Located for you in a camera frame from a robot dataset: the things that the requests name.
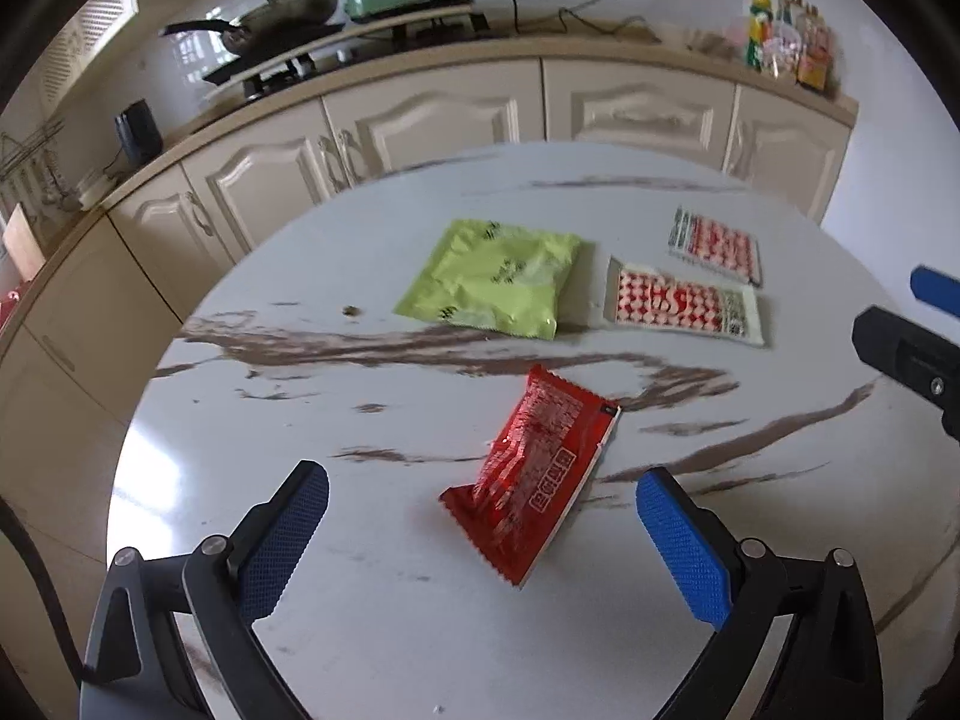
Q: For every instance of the cluster of condiment bottles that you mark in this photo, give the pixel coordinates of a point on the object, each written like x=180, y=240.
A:
x=791, y=41

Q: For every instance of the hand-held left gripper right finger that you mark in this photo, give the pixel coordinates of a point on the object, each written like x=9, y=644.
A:
x=682, y=540

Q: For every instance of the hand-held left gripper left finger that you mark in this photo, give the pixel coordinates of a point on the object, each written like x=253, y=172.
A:
x=289, y=532

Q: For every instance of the wooden cutting board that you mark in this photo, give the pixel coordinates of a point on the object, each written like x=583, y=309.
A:
x=22, y=244

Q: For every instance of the cream lattice door cabinet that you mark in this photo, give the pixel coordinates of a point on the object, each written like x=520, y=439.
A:
x=82, y=37

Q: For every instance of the dark blue kettle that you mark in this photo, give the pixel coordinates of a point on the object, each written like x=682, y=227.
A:
x=139, y=131

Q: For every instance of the black gas stove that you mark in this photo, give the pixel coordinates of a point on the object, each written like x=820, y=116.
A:
x=337, y=52

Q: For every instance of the wall utensil rack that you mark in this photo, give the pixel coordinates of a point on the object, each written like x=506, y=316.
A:
x=30, y=161

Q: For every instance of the red dish basket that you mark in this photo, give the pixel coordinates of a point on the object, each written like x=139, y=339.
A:
x=7, y=309

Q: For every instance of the stack of white bowls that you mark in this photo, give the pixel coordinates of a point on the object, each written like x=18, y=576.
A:
x=94, y=191

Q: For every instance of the round white marble table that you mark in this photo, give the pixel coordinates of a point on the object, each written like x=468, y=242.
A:
x=375, y=390

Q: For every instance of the red white patterned packet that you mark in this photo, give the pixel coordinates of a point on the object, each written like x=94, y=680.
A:
x=716, y=244
x=682, y=300

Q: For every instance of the black wok with lid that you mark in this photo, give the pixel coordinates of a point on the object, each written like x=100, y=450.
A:
x=285, y=15

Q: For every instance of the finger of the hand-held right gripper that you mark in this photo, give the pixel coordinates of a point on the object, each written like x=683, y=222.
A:
x=907, y=356
x=937, y=289

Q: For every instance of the light green snack packet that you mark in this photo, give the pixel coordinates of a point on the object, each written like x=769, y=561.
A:
x=491, y=277

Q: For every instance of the red snack packet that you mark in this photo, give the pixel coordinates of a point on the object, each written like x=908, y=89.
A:
x=536, y=472

